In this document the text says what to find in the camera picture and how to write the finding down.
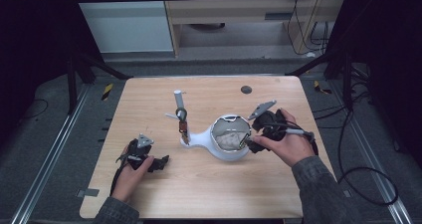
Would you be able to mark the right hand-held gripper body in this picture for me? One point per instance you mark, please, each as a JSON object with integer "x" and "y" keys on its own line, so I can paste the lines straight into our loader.
{"x": 270, "y": 126}

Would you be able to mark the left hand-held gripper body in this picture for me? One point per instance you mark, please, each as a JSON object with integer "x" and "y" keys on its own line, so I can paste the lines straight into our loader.
{"x": 137, "y": 154}

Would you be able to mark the beige quilted pouch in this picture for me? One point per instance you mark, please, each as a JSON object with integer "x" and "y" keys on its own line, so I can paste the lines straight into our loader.
{"x": 230, "y": 141}

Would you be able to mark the white key stand with bowl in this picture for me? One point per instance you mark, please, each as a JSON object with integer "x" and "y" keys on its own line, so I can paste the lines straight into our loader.
{"x": 199, "y": 139}

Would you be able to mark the person's left hand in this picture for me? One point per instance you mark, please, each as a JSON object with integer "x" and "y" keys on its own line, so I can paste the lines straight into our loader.
{"x": 127, "y": 182}

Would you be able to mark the person's right hand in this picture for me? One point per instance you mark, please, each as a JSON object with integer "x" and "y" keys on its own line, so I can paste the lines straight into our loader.
{"x": 295, "y": 147}

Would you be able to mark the dark round table grommet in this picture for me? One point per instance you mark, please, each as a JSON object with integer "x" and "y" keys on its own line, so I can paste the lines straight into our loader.
{"x": 246, "y": 90}

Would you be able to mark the yellow black tape strip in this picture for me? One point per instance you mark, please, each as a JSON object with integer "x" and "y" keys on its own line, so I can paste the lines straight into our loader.
{"x": 106, "y": 92}
{"x": 321, "y": 88}

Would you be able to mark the black metal stand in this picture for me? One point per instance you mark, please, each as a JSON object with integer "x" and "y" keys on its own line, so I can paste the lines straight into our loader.
{"x": 347, "y": 81}
{"x": 71, "y": 84}

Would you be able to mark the light wooden desk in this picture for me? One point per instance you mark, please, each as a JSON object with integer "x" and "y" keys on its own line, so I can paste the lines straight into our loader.
{"x": 232, "y": 11}

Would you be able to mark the white cabinet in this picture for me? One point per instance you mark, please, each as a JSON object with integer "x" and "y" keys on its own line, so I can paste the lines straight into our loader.
{"x": 126, "y": 28}

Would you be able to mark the dark curtain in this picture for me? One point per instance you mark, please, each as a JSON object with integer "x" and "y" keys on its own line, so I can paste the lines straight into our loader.
{"x": 391, "y": 51}
{"x": 30, "y": 51}

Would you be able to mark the aluminium floor rail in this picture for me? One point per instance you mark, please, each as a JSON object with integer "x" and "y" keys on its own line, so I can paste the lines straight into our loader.
{"x": 49, "y": 154}
{"x": 371, "y": 154}

